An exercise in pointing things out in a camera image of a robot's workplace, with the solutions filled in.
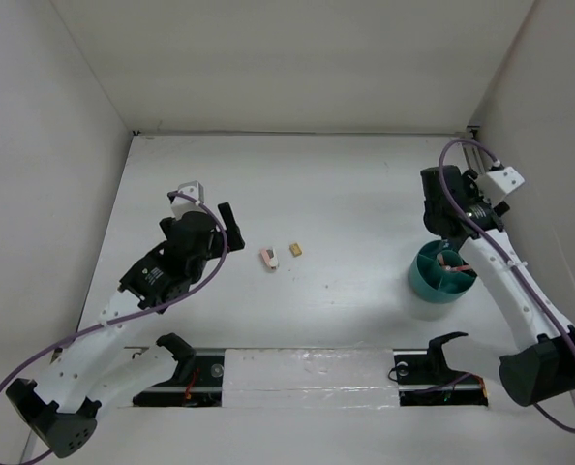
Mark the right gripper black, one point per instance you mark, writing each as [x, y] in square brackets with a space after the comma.
[469, 188]

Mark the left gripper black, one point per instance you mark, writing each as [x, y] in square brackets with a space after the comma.
[232, 232]

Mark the pink eraser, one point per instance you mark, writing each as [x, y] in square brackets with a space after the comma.
[269, 257]

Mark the small yellow sharpener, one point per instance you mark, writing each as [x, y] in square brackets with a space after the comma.
[295, 249]

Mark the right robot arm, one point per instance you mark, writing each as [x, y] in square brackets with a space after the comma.
[543, 363]

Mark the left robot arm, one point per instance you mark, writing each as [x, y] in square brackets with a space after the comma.
[62, 406]

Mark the pink pencil in container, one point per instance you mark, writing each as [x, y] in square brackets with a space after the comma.
[451, 268]

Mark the teal round container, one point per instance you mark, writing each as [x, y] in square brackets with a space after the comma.
[430, 282]

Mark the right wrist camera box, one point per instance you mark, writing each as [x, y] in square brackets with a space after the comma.
[498, 183]

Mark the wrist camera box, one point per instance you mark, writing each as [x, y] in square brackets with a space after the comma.
[188, 197]
[498, 183]

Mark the aluminium side rail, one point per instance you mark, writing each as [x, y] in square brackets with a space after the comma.
[476, 158]

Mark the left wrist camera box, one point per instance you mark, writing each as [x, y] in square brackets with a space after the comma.
[188, 197]

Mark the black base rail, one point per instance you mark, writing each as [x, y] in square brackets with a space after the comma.
[412, 373]

